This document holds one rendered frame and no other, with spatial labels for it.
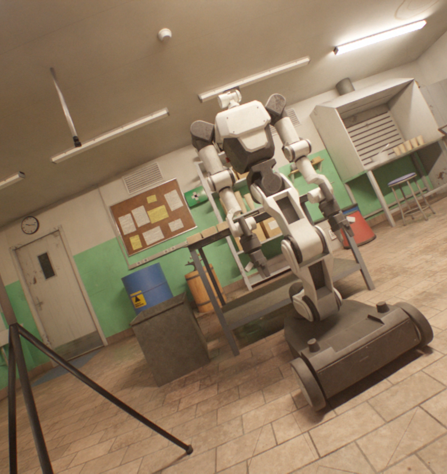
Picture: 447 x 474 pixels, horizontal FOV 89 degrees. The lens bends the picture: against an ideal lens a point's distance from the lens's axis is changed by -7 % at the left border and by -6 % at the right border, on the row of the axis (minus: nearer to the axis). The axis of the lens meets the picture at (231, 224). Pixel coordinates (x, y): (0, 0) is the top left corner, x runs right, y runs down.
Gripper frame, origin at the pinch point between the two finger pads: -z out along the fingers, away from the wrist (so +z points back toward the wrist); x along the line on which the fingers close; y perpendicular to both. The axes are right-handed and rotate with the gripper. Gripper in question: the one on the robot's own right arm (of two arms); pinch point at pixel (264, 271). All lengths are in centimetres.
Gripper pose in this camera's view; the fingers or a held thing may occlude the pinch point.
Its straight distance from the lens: 114.5
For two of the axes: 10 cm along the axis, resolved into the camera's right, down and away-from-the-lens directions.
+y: 9.1, -3.9, 1.3
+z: -4.1, -8.8, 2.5
